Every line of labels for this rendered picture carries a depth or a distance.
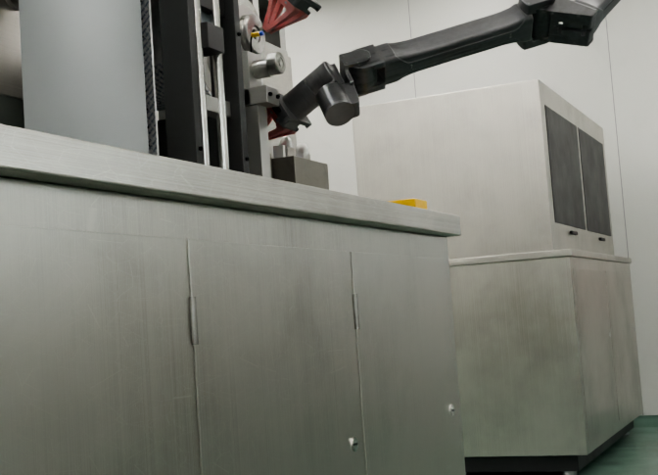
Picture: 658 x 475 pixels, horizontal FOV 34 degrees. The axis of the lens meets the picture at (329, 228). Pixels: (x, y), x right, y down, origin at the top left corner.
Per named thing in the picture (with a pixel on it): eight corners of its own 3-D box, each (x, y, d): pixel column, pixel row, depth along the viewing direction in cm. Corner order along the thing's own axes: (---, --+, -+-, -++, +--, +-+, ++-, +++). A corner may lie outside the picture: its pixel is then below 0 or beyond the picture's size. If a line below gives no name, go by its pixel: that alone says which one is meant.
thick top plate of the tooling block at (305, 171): (296, 186, 209) (294, 155, 209) (121, 208, 225) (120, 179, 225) (329, 192, 223) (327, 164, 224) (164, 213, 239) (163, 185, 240)
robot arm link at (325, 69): (342, 68, 206) (324, 52, 202) (353, 90, 201) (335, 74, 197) (314, 90, 208) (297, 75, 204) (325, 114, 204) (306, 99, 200)
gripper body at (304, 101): (305, 130, 210) (334, 107, 208) (282, 123, 200) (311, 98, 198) (288, 105, 212) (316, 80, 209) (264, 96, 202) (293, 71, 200)
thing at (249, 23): (243, 23, 198) (257, 7, 204) (233, 24, 199) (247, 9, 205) (256, 60, 201) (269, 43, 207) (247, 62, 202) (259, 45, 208)
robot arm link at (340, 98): (368, 82, 209) (366, 47, 203) (388, 120, 202) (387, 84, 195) (308, 97, 207) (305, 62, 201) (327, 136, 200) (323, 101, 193)
